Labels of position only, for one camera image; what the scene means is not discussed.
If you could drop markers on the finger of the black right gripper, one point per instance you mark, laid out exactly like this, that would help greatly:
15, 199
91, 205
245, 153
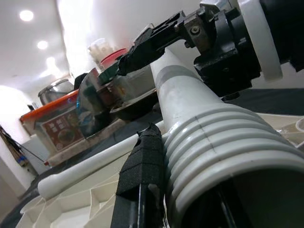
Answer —
142, 57

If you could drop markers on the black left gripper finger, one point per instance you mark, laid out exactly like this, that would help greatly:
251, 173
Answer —
142, 171

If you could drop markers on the white plastic table leg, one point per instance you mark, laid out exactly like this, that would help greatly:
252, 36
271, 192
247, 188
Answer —
78, 166
180, 95

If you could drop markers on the pink plastic container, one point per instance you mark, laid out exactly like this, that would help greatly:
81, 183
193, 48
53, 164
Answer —
111, 58

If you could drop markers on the green pot lid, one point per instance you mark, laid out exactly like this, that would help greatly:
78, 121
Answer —
108, 73

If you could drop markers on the white plastic tub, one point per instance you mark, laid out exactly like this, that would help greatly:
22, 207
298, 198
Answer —
99, 47

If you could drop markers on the dark metal wok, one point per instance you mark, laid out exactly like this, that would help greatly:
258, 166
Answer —
133, 109

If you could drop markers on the white plastic table top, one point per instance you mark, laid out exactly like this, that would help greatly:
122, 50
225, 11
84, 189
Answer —
71, 209

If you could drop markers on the clear storage box orange lid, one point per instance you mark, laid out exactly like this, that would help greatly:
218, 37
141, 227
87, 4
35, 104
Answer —
59, 133

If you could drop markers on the stainless steel pot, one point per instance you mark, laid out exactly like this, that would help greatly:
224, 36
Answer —
54, 93

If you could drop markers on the round ceiling light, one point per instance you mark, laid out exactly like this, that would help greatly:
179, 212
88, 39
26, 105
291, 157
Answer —
26, 15
42, 44

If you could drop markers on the white cabinet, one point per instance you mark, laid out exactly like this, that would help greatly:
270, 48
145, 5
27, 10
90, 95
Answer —
35, 149

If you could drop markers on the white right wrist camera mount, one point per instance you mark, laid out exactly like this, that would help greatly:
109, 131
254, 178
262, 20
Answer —
266, 47

